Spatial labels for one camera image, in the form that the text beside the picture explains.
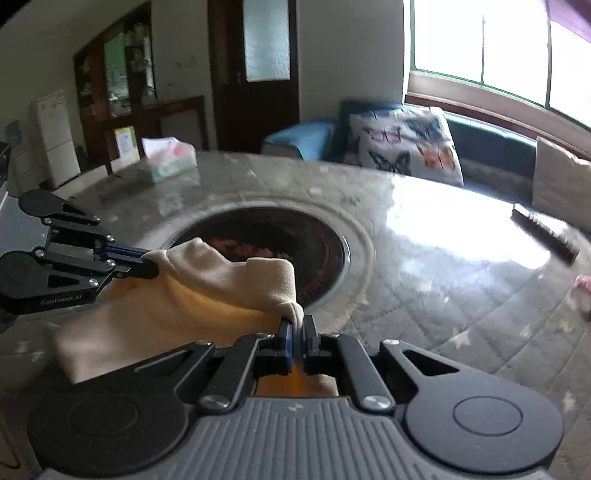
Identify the cream beige garment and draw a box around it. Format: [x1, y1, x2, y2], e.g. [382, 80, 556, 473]
[48, 236, 341, 399]

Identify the round inset table stove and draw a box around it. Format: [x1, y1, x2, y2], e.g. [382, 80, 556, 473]
[138, 192, 375, 327]

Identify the white refrigerator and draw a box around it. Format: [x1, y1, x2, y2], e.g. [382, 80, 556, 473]
[34, 90, 81, 188]

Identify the tissue box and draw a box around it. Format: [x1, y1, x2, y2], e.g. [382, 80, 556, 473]
[137, 137, 197, 184]

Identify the dark wooden cabinet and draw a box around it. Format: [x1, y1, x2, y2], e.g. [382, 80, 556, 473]
[73, 1, 209, 173]

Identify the quilted star table cover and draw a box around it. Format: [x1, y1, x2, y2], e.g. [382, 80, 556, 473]
[1, 152, 590, 479]

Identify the butterfly print pillow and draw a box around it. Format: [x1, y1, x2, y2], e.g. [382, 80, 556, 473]
[349, 107, 464, 187]

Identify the dark wooden door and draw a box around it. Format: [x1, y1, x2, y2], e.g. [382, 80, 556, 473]
[207, 0, 300, 153]

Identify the black remote control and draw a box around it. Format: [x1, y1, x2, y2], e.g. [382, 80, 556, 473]
[511, 204, 579, 265]

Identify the blue sofa bench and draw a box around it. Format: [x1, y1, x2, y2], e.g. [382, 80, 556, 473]
[261, 99, 591, 222]

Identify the pink small toy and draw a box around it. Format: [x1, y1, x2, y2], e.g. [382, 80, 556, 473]
[573, 275, 591, 320]

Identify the plain beige pillow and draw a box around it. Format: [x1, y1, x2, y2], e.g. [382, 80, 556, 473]
[532, 137, 591, 231]

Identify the green framed window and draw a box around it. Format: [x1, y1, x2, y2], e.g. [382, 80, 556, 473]
[410, 1, 590, 128]

